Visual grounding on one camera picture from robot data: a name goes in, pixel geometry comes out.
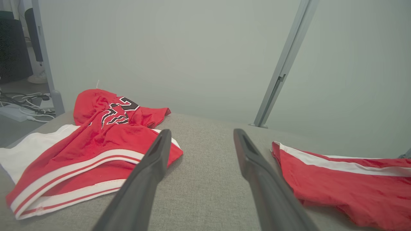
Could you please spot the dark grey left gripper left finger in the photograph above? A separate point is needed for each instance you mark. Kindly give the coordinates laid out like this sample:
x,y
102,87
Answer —
x,y
138,192

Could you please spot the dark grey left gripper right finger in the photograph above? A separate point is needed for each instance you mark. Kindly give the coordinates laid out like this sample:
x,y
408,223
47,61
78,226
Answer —
x,y
269,195

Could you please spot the red basketball jersey number 23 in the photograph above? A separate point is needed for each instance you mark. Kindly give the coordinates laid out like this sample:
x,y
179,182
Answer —
x,y
96,141

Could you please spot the red shorts with white stripes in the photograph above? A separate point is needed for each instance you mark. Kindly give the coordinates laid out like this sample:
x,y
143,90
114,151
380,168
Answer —
x,y
337,189

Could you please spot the white power adapter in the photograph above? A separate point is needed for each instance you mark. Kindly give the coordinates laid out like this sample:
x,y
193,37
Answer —
x,y
47,102

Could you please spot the white power strip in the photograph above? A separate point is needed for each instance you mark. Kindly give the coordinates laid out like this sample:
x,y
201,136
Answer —
x,y
13,113

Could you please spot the white round base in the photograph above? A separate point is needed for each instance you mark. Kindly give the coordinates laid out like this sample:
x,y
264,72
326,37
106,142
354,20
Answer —
x,y
38,78

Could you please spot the black upright panel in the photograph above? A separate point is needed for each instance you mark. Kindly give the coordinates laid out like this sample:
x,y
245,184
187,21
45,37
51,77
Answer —
x,y
33,35

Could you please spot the black cabinet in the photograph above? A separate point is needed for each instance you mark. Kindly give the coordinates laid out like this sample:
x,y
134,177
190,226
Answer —
x,y
11,48

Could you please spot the grey post with cylinder foot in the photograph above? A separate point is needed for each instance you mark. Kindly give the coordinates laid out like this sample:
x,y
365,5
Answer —
x,y
57,102

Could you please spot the grey post with caster foot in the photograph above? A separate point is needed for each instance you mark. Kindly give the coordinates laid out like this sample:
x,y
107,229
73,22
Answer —
x,y
407,154

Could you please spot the grey metal partition post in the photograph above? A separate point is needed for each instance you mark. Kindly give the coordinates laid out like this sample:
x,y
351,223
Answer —
x,y
290,48

